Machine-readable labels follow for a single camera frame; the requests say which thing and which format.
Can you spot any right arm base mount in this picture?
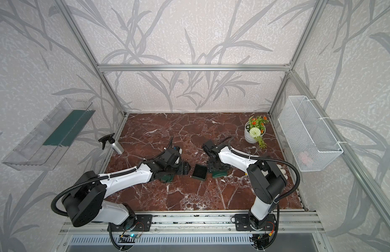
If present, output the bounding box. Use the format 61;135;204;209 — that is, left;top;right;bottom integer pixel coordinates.
231;213;276;232

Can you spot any white work glove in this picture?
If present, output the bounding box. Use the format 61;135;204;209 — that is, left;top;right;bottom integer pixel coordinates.
277;164;288;180

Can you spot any aluminium frame rail front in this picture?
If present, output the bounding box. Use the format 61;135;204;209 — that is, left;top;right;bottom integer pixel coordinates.
58;210;325;235

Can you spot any white wire mesh basket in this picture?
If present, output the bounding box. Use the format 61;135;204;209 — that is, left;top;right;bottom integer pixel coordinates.
279;96;344;172

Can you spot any clear acrylic wall shelf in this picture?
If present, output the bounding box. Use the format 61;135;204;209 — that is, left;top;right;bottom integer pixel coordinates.
3;98;95;171

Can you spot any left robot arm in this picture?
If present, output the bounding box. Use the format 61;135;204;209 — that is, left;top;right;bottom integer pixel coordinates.
50;146;191;227

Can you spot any green jewelry box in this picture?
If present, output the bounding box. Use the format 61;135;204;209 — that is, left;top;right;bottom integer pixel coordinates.
212;171;228;179

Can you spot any potted flower plant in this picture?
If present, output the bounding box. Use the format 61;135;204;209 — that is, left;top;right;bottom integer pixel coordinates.
244;115;269;149

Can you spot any green pad in shelf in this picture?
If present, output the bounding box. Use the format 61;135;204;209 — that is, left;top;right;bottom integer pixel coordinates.
43;110;96;147

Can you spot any black trigger spray bottle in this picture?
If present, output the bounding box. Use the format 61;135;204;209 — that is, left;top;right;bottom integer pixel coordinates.
98;133;124;154

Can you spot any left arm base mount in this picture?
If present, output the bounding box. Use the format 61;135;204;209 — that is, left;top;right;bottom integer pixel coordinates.
107;214;153;232

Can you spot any green bow box lid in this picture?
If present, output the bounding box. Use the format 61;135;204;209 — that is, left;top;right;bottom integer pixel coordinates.
160;174;175;183

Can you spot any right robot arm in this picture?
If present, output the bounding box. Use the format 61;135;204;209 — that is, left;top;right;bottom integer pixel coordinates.
202;140;301;226

